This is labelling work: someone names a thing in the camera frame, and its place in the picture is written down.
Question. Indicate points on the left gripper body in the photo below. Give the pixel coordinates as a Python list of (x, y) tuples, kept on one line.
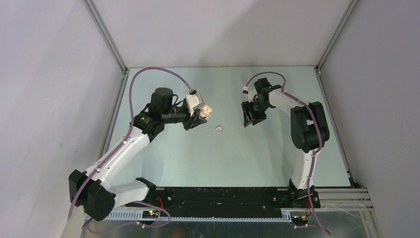
[(187, 124)]

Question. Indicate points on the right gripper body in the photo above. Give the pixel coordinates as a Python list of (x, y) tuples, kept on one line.
[(256, 109)]

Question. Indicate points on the white earbud charging case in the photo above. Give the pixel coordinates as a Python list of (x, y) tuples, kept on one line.
[(206, 111)]

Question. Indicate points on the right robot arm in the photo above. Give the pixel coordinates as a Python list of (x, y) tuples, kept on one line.
[(308, 128)]

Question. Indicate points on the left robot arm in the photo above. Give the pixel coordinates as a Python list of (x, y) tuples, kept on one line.
[(93, 188)]

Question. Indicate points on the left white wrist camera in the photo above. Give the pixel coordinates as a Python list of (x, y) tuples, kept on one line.
[(194, 101)]

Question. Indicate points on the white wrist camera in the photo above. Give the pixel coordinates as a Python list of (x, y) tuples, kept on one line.
[(194, 101), (251, 94)]

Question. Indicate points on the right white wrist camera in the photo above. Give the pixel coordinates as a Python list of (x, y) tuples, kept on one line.
[(251, 94)]

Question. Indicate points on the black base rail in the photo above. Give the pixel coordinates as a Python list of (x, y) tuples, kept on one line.
[(227, 202)]

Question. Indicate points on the aluminium frame rail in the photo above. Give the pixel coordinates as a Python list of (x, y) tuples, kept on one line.
[(331, 199)]

